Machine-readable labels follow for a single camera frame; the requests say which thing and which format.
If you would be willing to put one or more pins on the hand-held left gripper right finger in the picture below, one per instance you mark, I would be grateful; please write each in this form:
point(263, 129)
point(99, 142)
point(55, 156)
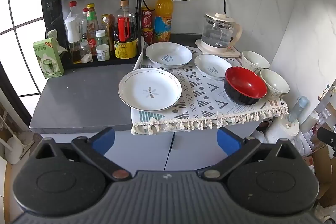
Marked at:
point(227, 140)

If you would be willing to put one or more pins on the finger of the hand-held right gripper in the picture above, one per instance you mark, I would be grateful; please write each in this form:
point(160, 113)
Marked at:
point(326, 137)

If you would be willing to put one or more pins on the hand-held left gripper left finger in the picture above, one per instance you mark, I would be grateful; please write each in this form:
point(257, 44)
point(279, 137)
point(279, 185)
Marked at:
point(103, 139)

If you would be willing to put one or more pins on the large white plate grey flower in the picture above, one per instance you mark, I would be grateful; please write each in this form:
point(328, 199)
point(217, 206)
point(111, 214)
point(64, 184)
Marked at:
point(157, 85)

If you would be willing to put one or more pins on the white plate with blue print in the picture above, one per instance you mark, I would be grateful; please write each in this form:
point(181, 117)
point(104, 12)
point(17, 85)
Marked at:
point(173, 52)

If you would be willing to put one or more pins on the brown cardboard box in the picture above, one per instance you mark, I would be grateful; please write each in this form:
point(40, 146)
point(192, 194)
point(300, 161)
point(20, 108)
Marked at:
point(324, 171)

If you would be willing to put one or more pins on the grey kitchen cabinet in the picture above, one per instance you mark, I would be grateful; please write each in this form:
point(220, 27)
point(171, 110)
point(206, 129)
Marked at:
point(189, 150)

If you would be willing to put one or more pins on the white paper towel roll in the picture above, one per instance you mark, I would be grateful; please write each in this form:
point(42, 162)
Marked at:
point(284, 132)

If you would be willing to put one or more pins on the patterned fringed table cloth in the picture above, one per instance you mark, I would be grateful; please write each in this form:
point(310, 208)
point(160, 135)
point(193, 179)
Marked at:
point(210, 99)

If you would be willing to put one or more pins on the red and black bowl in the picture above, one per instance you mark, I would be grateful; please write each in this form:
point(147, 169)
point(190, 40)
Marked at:
point(245, 85)

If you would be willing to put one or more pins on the white ceramic bowl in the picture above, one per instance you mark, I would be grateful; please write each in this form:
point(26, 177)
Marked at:
point(274, 85)
point(253, 61)

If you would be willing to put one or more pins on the small white plate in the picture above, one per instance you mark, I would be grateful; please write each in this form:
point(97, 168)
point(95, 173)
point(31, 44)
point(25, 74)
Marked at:
point(210, 64)

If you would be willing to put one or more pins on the small white pill bottle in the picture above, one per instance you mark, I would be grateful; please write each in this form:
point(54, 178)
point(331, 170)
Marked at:
point(102, 53)

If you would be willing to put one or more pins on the small glass jar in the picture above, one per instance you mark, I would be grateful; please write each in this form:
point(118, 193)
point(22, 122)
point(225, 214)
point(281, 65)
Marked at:
point(86, 53)

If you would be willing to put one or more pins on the white plastic object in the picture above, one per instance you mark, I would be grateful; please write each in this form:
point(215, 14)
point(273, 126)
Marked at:
point(13, 149)

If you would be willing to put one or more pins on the cream kettle base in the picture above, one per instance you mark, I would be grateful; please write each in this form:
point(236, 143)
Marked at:
point(207, 49)

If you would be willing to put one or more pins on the green cardboard box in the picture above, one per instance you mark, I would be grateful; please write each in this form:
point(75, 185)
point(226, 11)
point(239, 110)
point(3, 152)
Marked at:
point(48, 58)

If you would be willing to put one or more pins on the green bottle with white cap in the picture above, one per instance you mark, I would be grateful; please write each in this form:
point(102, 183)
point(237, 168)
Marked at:
point(101, 39)

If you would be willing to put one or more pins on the oil bottle with white top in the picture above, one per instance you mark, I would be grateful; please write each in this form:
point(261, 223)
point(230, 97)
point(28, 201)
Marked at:
point(72, 37)

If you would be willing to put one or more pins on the white rag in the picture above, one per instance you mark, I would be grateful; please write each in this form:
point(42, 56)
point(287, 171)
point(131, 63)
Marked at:
point(57, 41)

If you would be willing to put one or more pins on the red label bottle green cap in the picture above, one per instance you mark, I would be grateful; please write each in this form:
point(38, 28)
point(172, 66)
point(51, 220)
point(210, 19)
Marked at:
point(92, 29)

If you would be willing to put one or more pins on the brown sauce bottle white cap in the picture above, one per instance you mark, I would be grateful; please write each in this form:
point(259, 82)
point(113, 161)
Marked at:
point(107, 28)

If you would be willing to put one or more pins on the glass electric kettle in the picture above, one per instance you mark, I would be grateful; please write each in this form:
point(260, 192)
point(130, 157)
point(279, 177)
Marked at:
point(218, 29)

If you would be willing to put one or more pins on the window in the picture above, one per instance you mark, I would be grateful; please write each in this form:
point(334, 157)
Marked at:
point(23, 56)

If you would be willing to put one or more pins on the slim bottle with red cap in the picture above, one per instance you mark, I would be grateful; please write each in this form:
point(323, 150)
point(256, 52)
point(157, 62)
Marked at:
point(84, 20)

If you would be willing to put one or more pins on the clear bottle with red cap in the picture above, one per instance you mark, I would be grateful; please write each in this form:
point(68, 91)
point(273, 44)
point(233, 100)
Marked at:
point(72, 10)

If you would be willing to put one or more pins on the orange juice bottle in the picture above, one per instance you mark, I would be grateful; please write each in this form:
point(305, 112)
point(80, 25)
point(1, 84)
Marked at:
point(163, 19)

